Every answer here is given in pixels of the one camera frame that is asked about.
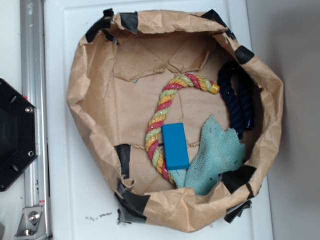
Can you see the blue rectangular block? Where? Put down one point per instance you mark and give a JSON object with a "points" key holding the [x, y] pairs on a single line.
{"points": [[175, 146]]}

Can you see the teal terry cloth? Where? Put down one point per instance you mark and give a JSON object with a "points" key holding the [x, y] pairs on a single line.
{"points": [[219, 151]]}

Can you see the brown paper bag bin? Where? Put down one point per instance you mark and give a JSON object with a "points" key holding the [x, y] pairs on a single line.
{"points": [[132, 73]]}

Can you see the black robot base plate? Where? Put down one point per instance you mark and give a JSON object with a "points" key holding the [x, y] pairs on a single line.
{"points": [[17, 135]]}

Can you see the metal corner bracket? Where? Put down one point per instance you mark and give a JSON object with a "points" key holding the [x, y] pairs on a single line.
{"points": [[32, 224]]}

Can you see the aluminium extrusion rail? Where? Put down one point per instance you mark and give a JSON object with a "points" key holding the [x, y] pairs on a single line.
{"points": [[36, 176]]}

